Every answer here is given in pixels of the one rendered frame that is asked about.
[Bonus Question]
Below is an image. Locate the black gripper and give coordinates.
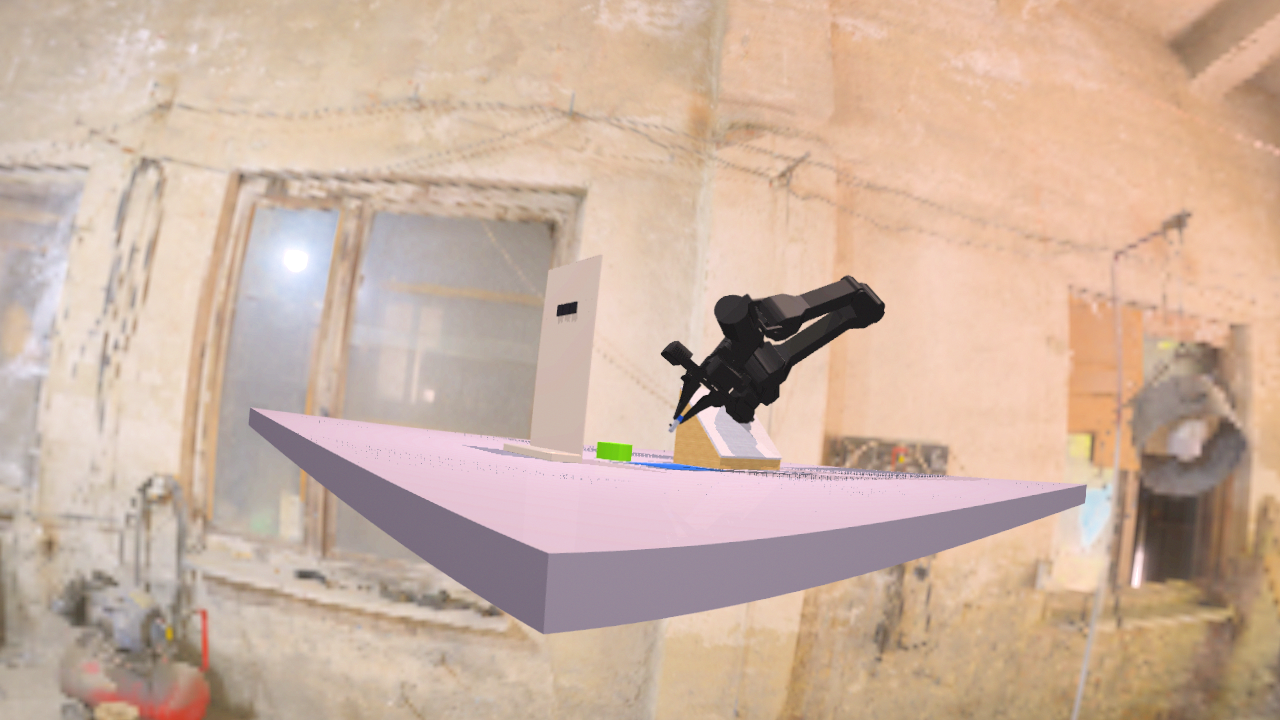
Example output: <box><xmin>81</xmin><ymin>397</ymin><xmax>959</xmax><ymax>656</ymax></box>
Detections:
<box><xmin>660</xmin><ymin>341</ymin><xmax>755</xmax><ymax>425</ymax></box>

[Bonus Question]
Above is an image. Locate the green block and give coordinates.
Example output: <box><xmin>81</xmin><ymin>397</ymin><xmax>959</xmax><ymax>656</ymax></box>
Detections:
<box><xmin>596</xmin><ymin>442</ymin><xmax>632</xmax><ymax>462</ymax></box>

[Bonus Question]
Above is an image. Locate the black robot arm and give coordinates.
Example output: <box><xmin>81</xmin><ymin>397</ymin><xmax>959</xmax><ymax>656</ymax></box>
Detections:
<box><xmin>699</xmin><ymin>275</ymin><xmax>884</xmax><ymax>410</ymax></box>

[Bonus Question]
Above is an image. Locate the blue square marking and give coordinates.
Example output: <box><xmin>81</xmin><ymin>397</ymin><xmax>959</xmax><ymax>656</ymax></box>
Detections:
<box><xmin>631</xmin><ymin>462</ymin><xmax>726</xmax><ymax>471</ymax></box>

